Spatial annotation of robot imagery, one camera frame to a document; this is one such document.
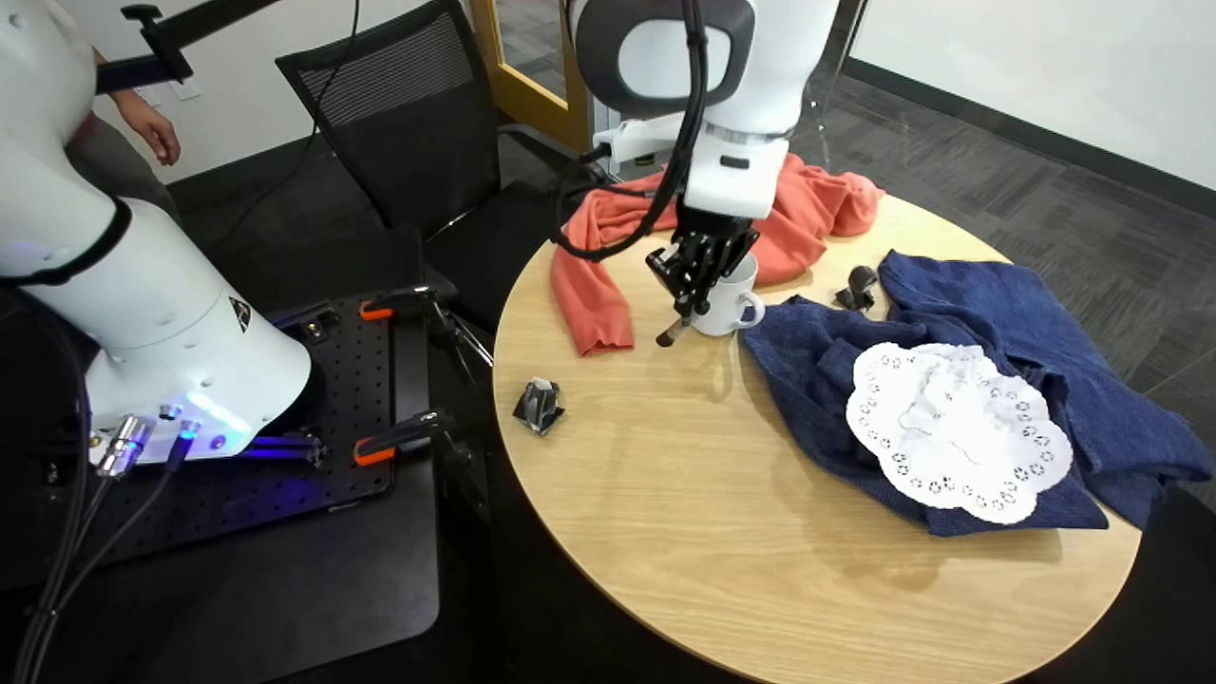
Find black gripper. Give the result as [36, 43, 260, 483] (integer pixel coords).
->
[643, 204, 758, 321]

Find black marker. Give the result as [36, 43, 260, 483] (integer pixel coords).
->
[649, 306, 699, 348]

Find white ceramic mug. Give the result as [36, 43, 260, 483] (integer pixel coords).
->
[689, 247, 766, 339]

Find person's bare hand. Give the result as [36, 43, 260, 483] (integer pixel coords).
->
[107, 88, 182, 166]

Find orange cloth garment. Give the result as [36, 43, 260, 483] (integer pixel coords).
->
[545, 152, 886, 362]

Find black binder clip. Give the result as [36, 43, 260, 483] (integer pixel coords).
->
[509, 375, 571, 438]

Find orange black bar clamp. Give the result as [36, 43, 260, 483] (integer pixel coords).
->
[349, 405, 449, 470]
[355, 280, 461, 325]

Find white paper doily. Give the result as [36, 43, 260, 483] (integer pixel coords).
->
[842, 339, 1074, 529]

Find black mesh office chair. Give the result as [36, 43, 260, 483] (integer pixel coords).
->
[273, 0, 615, 318]

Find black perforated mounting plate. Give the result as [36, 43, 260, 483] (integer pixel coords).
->
[72, 296, 407, 566]

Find dark blue cloth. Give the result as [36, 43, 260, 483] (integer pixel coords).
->
[737, 247, 1216, 538]

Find black robot cart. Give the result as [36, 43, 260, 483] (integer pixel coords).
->
[0, 280, 449, 684]

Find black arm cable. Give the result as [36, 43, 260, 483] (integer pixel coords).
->
[545, 0, 714, 266]

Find wooden door frame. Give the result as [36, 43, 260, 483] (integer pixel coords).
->
[468, 0, 596, 158]

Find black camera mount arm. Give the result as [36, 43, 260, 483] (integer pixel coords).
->
[92, 0, 279, 98]

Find grey robot base cables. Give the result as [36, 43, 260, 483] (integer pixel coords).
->
[12, 415, 198, 684]

